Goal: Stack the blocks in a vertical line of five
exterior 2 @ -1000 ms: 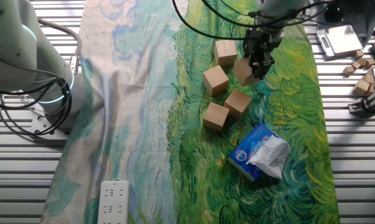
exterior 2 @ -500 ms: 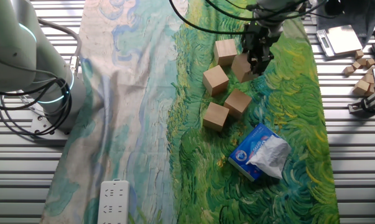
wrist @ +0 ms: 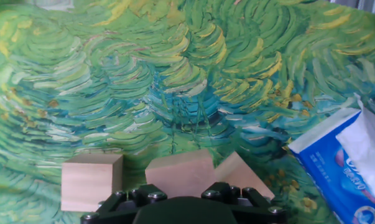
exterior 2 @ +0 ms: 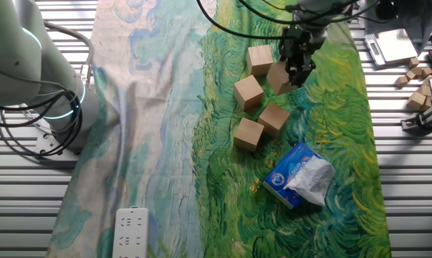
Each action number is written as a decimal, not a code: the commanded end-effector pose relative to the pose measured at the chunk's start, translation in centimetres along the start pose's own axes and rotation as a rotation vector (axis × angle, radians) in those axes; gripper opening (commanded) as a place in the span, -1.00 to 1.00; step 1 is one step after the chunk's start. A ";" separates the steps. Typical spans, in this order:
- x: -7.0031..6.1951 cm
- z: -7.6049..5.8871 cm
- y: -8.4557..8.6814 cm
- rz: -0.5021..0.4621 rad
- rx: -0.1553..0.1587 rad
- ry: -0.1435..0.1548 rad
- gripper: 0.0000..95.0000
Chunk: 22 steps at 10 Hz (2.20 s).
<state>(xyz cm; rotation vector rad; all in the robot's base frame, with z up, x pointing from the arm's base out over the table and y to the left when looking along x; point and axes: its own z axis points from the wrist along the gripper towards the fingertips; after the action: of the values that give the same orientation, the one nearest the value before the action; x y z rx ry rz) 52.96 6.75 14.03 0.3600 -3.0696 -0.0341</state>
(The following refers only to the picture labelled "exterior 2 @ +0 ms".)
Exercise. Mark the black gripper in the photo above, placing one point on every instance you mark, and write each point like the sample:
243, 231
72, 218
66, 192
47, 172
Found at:
298, 46

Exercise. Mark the light wooden cube block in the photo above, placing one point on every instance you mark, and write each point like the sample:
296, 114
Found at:
278, 79
259, 59
273, 117
248, 133
248, 91

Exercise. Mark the silver digital scale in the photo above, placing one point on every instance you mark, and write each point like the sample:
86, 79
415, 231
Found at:
394, 44

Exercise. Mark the blue tissue pack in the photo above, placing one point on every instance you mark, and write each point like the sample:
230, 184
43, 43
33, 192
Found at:
287, 172

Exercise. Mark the small wooden block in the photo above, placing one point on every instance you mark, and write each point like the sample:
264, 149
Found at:
411, 75
413, 62
424, 89
417, 71
402, 81
427, 71
428, 103
415, 101

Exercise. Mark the grey cloth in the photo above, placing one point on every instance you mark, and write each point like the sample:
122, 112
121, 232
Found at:
416, 18

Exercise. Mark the painted landscape cloth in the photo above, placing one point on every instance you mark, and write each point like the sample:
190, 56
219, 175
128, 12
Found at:
165, 143

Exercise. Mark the white power strip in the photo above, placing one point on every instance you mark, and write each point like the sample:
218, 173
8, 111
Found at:
129, 233

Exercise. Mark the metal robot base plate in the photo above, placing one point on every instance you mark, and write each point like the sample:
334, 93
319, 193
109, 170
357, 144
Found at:
47, 143

